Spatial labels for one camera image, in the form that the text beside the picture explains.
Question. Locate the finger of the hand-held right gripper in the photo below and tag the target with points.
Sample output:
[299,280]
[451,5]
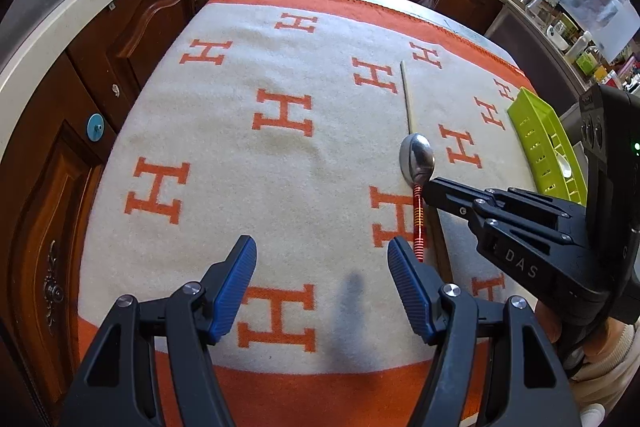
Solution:
[450,197]
[530,199]

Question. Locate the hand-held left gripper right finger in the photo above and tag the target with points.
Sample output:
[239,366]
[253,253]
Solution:
[407,292]

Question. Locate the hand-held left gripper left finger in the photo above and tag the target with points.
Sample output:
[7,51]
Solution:
[234,292]

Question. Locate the white ceramic spoon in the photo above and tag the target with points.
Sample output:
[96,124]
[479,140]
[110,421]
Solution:
[565,167]

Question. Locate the green plastic tray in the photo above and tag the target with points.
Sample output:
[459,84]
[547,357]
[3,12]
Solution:
[535,122]

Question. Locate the pale chopstick red striped end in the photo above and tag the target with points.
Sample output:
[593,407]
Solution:
[406,97]

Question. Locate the person's right forearm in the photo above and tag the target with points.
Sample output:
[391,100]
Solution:
[610,357]

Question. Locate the person's right hand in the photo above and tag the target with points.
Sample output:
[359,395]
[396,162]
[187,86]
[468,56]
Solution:
[550,322]

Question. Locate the orange and beige printed blanket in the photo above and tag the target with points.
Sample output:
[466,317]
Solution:
[300,187]

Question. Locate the grey cabinet with glass door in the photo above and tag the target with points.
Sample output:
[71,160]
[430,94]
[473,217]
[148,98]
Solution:
[530,57]

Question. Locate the green label bottle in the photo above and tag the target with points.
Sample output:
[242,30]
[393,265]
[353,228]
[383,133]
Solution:
[589,66]

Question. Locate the white plastic bottle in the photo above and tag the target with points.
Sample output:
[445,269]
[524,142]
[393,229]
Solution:
[579,47]

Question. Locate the white bowl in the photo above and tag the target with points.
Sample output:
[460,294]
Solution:
[557,37]

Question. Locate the glass jar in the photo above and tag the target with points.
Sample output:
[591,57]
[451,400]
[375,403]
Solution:
[540,4]

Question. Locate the blue round hook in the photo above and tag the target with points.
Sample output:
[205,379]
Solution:
[95,126]

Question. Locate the brown wooden kitchen cabinets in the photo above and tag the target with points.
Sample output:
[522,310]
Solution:
[150,22]

